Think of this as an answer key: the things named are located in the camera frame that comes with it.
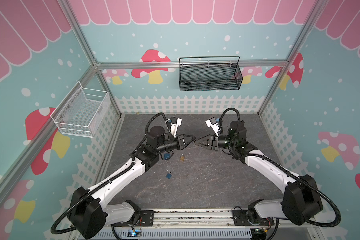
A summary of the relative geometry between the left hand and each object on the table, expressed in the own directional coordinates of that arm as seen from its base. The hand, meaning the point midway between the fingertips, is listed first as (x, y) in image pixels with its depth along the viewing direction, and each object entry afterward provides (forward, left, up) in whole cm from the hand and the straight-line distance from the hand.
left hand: (195, 141), depth 69 cm
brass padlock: (+7, +7, -30) cm, 31 cm away
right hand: (-1, -1, -1) cm, 1 cm away
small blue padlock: (-5, +14, -30) cm, 33 cm away
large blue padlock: (+8, +16, -29) cm, 34 cm away
